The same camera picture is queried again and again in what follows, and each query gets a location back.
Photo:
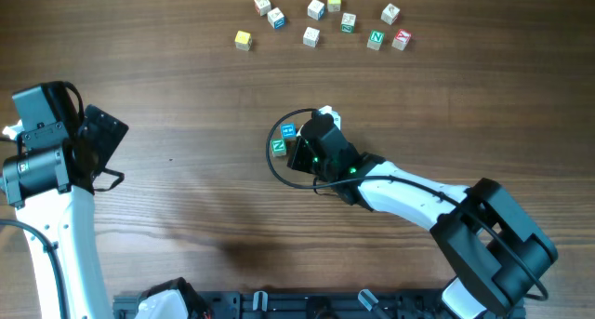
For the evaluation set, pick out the green wooden block Z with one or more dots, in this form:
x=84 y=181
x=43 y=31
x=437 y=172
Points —
x=278 y=147

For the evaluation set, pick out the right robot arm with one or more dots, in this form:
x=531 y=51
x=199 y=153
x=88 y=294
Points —
x=496 y=250

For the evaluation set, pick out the yellow wooden block top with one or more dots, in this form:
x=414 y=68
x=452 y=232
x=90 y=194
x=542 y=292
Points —
x=333 y=5

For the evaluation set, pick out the dark green block Z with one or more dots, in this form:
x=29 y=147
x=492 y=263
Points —
x=348 y=23

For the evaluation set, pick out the blue-edged wooden block A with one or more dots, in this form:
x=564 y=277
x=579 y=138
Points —
x=276 y=18

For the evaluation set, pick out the yellow wooden block left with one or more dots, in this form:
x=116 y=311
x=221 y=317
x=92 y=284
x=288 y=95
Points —
x=243 y=40

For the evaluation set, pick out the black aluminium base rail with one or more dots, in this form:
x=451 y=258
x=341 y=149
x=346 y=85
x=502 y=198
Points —
x=411 y=303

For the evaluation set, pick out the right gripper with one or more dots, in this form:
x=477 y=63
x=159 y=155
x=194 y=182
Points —
x=298 y=159

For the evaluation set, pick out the blue-edged wooden block P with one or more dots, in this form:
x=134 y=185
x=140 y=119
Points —
x=316 y=9

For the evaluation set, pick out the yellow wooden block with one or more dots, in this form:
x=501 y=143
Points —
x=333 y=5
x=243 y=40

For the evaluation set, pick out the red wooden letter block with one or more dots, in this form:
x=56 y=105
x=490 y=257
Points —
x=401 y=39

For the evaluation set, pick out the blue wooden letter block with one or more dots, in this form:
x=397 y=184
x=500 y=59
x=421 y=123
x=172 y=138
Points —
x=288 y=131

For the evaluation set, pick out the green wooden block N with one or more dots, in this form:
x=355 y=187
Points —
x=375 y=40

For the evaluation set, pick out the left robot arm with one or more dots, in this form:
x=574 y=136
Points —
x=65 y=258

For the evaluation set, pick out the teal-edged wooden block V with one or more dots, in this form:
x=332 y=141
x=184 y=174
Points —
x=299 y=132

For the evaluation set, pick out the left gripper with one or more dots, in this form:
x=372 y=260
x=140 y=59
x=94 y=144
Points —
x=102 y=127

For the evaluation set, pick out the plain wooden block bird picture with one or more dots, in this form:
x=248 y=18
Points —
x=390 y=14

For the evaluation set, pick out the red-edged wooden block top left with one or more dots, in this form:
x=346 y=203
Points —
x=263 y=7

